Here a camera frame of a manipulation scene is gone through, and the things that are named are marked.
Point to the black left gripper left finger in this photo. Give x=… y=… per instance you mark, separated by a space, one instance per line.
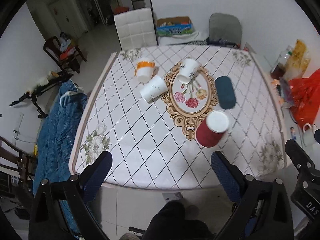
x=47 y=220

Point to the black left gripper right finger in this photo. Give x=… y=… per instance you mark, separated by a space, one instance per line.
x=261 y=209

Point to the red ripple paper cup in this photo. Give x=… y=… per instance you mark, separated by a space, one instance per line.
x=212 y=128

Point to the dark teal paper cup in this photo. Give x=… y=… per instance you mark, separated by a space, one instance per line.
x=225 y=92

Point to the white bird-print paper cup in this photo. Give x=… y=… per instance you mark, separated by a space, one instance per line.
x=153 y=89

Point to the white orange-band paper cup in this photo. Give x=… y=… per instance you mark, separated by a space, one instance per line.
x=144 y=69

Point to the white floral paper cup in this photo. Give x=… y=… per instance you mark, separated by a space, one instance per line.
x=187 y=71

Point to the white mug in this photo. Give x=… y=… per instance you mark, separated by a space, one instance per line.
x=309 y=134

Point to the blue quilted blanket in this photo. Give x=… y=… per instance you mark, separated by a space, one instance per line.
x=57 y=135

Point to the orange plastic bag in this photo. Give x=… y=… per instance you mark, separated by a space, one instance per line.
x=305 y=93

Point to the black tripod stand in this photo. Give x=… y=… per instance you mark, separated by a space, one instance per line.
x=44 y=84

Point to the yellow snack bag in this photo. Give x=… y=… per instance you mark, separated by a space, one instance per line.
x=297 y=62

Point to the floral patterned tablecloth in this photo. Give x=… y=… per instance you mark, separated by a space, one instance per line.
x=153 y=144

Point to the dark wooden chair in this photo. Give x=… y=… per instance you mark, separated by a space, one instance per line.
x=64 y=51

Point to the grey cushioned chair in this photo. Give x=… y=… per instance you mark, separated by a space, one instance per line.
x=224 y=30

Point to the white padded chair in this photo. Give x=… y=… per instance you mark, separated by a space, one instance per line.
x=136 y=29

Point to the cardboard box with items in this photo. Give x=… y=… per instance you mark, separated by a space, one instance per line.
x=174 y=26

